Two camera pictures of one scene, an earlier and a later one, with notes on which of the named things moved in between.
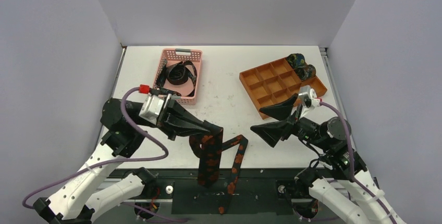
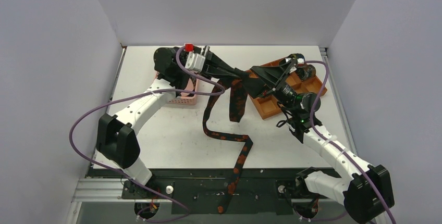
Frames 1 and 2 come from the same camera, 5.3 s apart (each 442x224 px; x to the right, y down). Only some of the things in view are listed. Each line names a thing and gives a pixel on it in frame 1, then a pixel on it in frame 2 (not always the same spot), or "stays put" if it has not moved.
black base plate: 259,192 stays put
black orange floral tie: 208,147 -> 236,89
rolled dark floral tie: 305,72 stays put
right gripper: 294,122 -> 281,78
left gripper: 177,120 -> 214,67
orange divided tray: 275,83 stays put
